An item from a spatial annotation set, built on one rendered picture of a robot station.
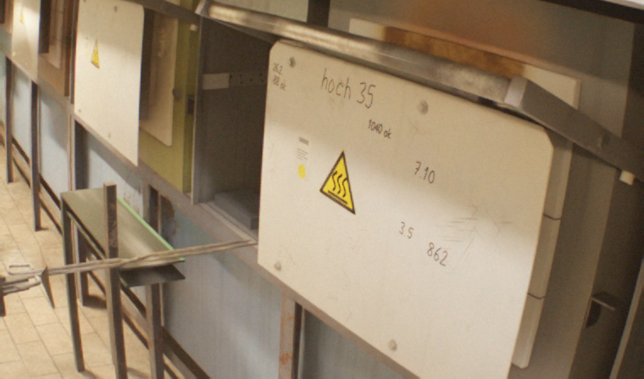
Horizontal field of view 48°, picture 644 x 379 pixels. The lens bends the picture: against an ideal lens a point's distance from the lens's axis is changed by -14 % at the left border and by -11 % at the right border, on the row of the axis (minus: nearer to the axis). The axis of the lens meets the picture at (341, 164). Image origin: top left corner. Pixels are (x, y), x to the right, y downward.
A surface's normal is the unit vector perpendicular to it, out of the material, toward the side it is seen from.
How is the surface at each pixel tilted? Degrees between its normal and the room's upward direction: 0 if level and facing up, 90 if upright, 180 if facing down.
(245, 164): 90
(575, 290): 90
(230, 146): 90
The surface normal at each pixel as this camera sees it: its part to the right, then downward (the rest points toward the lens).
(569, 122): 0.57, 0.28
